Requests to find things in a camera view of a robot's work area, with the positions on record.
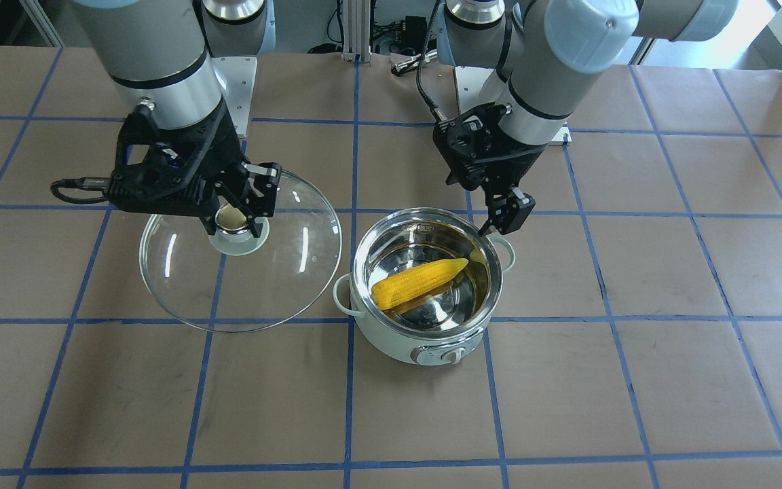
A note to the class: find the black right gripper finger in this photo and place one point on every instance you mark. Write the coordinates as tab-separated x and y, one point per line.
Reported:
212	195
258	197

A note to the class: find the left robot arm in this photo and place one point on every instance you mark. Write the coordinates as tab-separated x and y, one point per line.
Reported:
544	56

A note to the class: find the yellow corn cob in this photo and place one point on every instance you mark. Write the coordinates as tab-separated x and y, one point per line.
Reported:
413	283

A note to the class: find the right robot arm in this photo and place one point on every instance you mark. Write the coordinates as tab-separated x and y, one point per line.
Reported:
161	53

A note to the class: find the pale green cooking pot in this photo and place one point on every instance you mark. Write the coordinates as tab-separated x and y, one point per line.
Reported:
445	325

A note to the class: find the aluminium frame post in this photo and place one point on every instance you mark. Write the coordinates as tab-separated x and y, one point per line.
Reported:
357	24

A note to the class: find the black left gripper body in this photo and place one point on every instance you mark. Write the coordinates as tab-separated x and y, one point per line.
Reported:
514	157

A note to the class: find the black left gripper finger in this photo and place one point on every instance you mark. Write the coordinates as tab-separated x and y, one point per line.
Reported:
507	212

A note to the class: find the glass pot lid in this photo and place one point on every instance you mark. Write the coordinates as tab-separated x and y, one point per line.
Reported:
234	282

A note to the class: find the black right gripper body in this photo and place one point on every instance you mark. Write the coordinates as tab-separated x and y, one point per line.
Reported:
222	153

